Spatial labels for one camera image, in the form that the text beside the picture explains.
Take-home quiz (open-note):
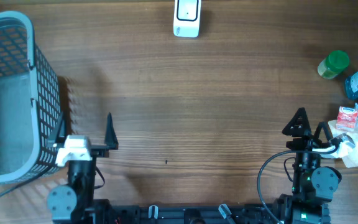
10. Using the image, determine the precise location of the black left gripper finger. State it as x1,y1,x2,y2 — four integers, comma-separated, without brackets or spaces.
104,113,119,150
47,113,67,148

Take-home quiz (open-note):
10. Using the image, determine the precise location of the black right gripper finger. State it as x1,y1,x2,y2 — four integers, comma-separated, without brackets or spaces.
311,121,335,147
282,108,311,138

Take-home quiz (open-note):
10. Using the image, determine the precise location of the red tissue packet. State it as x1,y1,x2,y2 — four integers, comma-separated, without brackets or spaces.
336,106,358,131

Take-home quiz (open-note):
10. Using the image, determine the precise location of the green lid jar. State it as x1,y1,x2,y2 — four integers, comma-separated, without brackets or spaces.
317,50,350,80

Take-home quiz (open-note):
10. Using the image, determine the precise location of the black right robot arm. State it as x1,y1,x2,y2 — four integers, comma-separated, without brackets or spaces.
272,108,343,223

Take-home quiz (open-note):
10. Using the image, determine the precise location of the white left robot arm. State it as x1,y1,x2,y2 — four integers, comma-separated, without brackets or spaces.
47,113,119,223

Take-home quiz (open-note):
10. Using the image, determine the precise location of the white barcode scanner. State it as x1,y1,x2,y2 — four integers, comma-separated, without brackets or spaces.
173,0,201,38

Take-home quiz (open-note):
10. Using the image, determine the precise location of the grey plastic shopping basket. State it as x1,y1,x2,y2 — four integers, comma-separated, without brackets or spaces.
0,11,62,185

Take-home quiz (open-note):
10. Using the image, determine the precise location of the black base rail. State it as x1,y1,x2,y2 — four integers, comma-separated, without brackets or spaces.
103,204,275,224

